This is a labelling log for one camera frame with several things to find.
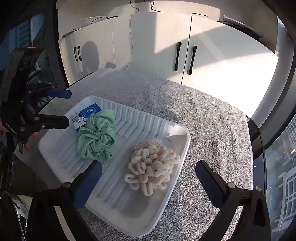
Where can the white lower cabinet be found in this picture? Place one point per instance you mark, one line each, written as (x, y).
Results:
(229, 64)

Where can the black cabinet handle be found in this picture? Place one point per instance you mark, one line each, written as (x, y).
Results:
(179, 44)
(192, 60)

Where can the black cabinet handle right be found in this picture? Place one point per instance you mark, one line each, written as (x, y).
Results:
(192, 60)

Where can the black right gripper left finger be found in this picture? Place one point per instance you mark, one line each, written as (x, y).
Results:
(53, 213)

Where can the black cabinet handle left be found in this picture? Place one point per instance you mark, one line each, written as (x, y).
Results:
(179, 44)

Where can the person's left hand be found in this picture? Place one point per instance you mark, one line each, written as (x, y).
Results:
(21, 146)

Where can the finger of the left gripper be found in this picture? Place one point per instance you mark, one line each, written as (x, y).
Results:
(52, 121)
(58, 93)

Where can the grey terry towel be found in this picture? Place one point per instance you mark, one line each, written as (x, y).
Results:
(219, 136)

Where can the blue white tissue pack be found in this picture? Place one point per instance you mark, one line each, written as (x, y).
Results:
(79, 119)

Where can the mint green fabric scrunchie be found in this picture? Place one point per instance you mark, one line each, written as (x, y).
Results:
(95, 139)

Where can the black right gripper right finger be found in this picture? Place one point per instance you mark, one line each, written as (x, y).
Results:
(254, 222)

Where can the cream chenille scrunchie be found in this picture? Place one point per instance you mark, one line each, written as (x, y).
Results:
(151, 165)

